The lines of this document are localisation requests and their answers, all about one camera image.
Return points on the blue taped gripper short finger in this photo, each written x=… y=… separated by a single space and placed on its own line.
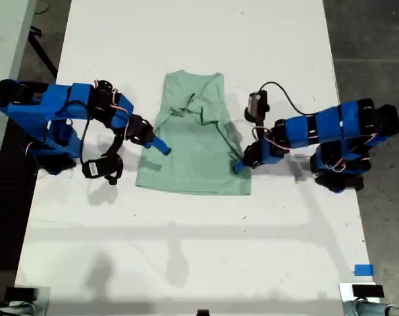
x=147 y=145

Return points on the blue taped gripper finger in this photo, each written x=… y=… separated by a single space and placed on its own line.
x=241 y=167

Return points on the blue taped gripper long finger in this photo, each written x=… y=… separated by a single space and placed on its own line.
x=160 y=145

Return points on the pale green T-shirt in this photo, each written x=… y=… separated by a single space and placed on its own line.
x=186 y=164

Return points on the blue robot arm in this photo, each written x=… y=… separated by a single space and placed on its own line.
x=331 y=125
x=38 y=105

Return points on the black stand leg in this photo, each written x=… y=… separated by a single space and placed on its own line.
x=41 y=52

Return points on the small black object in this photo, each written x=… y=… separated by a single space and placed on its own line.
x=202 y=313

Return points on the short blue tape strip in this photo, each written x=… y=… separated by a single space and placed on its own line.
x=364 y=270

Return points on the pale green side table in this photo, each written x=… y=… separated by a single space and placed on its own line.
x=5 y=39

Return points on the small black box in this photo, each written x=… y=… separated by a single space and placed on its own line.
x=367 y=291
x=21 y=294

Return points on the pale blue grey object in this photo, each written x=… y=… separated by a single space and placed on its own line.
x=15 y=309
x=370 y=308

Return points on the black camera stalk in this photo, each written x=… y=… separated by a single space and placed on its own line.
x=261 y=126
x=114 y=146

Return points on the grey black camera box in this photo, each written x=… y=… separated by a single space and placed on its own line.
x=257 y=105

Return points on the black camera box white label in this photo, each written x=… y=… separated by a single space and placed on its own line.
x=97 y=168

